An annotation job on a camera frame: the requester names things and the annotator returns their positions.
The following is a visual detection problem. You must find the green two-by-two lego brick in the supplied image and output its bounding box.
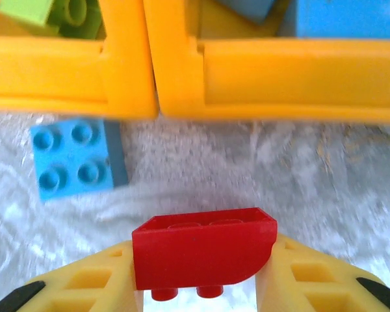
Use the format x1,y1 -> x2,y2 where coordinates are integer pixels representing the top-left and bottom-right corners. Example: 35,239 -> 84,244
0,0 -> 60,36

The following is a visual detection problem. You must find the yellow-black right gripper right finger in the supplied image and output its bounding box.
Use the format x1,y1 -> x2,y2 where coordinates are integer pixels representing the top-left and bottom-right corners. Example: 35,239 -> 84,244
255,233 -> 390,312

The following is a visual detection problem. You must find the blue two-by-two lego brick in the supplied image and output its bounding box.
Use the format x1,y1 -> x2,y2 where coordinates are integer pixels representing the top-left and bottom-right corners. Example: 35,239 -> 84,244
29,117 -> 129,202

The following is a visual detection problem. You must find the green two-by-three lego brick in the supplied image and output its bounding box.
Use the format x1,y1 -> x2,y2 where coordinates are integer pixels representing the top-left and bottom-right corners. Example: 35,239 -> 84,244
48,0 -> 102,40

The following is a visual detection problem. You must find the red curved lego brick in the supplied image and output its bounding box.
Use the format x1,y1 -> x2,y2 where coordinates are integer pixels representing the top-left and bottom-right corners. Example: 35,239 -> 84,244
131,207 -> 278,302

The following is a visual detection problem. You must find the blue two-by-four lego brick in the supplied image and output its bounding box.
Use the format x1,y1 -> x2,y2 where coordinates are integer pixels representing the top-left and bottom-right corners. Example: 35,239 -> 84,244
213,0 -> 278,24
278,0 -> 390,40

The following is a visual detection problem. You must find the yellow plastic bin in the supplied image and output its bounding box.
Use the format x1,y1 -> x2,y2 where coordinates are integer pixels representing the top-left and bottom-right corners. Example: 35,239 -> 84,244
0,0 -> 159,120
142,0 -> 390,126

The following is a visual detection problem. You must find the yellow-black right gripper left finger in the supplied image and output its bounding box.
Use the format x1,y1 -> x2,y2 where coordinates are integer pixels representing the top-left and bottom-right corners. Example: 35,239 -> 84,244
0,239 -> 140,312

